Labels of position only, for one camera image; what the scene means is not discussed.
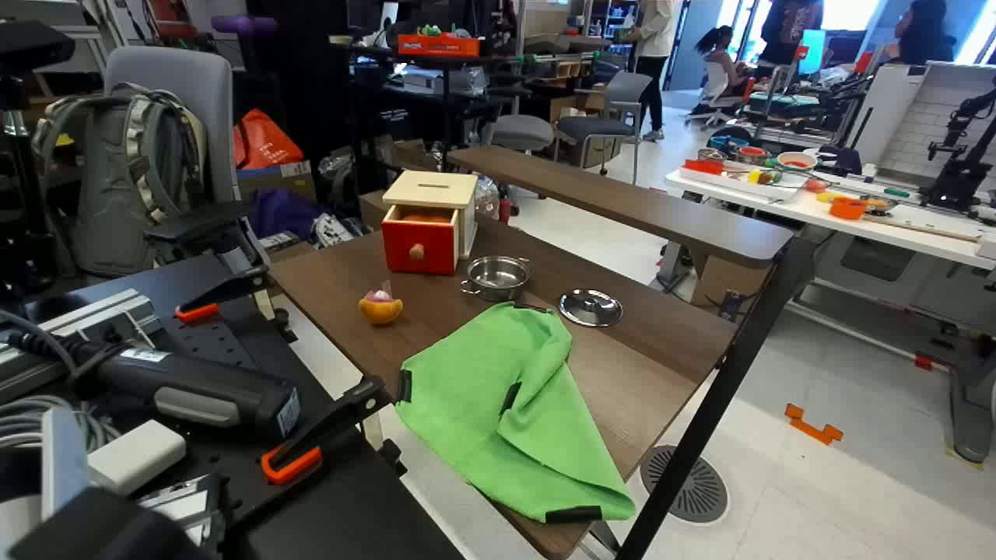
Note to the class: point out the green cloth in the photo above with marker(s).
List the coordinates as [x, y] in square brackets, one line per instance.
[498, 416]

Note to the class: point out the purple cloth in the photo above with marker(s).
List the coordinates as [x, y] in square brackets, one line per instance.
[282, 209]

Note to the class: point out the round metal bowl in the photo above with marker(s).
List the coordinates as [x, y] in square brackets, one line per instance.
[497, 278]

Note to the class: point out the wooden box with red drawer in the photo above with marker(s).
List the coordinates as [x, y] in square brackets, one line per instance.
[421, 242]

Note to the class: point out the orange toy fruit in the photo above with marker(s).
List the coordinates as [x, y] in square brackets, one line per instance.
[381, 310]

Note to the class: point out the grey round stool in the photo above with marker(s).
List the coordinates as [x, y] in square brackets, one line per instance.
[520, 132]

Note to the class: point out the grey mesh chair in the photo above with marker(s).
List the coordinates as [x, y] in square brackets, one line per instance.
[612, 126]

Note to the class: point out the cardboard box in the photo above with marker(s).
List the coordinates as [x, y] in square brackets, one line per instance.
[732, 280]

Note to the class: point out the orange-red tray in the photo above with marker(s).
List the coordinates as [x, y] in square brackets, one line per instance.
[437, 43]

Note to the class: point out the black slanted table leg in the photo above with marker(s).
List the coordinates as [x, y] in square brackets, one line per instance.
[726, 385]

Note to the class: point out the orange bag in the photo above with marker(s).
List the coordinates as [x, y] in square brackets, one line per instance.
[266, 143]

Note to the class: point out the round floor drain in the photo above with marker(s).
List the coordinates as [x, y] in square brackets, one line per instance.
[700, 489]

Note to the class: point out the seated person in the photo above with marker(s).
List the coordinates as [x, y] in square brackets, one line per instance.
[718, 62]

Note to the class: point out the black and grey handheld device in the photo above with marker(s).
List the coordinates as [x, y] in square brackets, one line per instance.
[196, 393]

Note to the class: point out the orange floor marker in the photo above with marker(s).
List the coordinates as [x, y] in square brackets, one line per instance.
[813, 425]

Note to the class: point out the grey office chair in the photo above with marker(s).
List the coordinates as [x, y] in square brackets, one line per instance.
[189, 80]

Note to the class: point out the grey backpack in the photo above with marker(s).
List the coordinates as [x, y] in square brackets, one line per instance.
[113, 198]

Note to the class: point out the white plastic box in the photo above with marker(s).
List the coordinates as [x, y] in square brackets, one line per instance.
[135, 456]

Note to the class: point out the white work table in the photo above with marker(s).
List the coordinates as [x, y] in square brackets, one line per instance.
[912, 231]

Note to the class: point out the white panel board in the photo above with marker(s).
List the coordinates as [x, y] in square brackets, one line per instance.
[912, 114]

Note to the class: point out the black stand on white table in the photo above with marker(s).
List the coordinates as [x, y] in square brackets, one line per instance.
[959, 155]

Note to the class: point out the grey desk leg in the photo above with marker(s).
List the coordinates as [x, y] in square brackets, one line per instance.
[973, 409]

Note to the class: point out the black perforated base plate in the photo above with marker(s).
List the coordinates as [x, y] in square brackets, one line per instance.
[343, 518]

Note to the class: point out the aluminium rail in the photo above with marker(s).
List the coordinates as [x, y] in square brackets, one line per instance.
[73, 328]

